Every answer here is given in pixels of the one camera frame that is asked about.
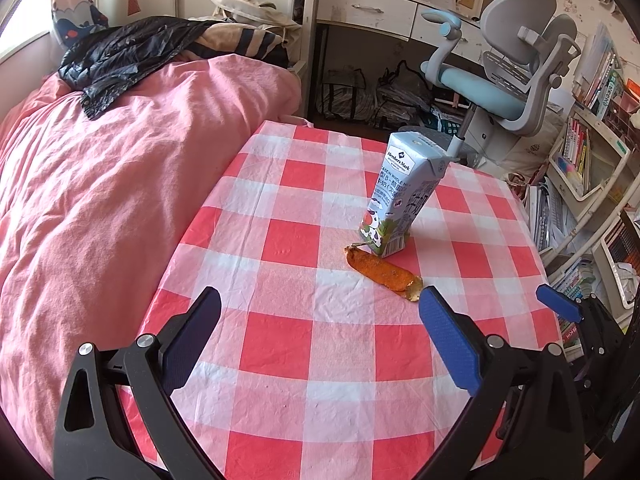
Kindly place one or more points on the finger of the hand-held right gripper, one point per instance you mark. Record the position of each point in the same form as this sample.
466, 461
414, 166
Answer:
560, 302

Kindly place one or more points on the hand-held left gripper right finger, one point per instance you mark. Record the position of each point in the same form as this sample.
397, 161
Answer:
450, 340

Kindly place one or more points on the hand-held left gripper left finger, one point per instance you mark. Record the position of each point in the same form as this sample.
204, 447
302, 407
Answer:
192, 340

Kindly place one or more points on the orange peel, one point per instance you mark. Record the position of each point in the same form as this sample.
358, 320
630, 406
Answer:
380, 270

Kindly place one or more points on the row of workbooks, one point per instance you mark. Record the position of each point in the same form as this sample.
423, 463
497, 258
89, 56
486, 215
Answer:
572, 282

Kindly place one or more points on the crumpled white cloth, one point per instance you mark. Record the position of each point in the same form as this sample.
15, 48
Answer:
625, 280

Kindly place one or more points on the stack of white papers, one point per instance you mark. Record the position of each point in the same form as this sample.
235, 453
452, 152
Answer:
547, 215

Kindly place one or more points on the row of dark books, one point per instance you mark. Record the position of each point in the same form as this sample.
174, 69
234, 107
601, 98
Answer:
622, 240

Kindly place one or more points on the red white checkered tablecloth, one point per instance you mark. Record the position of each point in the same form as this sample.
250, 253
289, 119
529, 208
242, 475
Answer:
280, 260

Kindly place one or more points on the white bookshelf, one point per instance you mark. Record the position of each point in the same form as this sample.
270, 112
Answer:
595, 185

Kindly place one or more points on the blue milk carton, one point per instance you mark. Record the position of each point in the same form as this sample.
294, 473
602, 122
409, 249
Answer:
395, 195

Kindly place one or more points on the cream cloth sack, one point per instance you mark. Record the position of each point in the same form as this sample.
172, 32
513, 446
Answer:
530, 150

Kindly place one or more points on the row of thin colourful books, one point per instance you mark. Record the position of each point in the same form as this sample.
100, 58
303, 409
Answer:
577, 147

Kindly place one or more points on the pink blanket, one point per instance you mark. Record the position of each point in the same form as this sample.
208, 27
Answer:
100, 185

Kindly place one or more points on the pink desk organizer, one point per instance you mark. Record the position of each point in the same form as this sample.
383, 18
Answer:
620, 110

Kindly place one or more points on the blue printed bag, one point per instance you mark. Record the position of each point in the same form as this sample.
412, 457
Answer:
445, 120

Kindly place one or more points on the row of upright books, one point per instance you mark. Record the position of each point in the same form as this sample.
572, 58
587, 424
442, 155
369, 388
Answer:
600, 70

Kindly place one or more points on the grey and blue office chair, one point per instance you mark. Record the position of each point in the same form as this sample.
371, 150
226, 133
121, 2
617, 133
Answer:
505, 65

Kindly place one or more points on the striped clear storage bag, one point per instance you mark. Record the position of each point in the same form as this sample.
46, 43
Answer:
400, 95
345, 95

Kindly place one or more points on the narrow white desk drawer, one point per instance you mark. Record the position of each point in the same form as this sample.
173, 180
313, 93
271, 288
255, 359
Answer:
470, 35

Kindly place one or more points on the black puffer jacket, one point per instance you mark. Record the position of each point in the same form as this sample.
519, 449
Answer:
120, 55

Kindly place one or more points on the beige striped cushion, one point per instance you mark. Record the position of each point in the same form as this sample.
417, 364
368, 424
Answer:
250, 42

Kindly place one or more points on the white desk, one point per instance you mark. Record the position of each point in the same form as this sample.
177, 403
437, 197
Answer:
395, 25

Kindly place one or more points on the cream canvas bag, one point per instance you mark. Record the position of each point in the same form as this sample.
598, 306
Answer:
245, 7

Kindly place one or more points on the wide white desk drawer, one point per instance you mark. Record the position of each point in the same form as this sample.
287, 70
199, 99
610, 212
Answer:
365, 2

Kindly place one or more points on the printed pink curtain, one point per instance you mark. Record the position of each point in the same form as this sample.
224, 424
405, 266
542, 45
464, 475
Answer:
75, 5

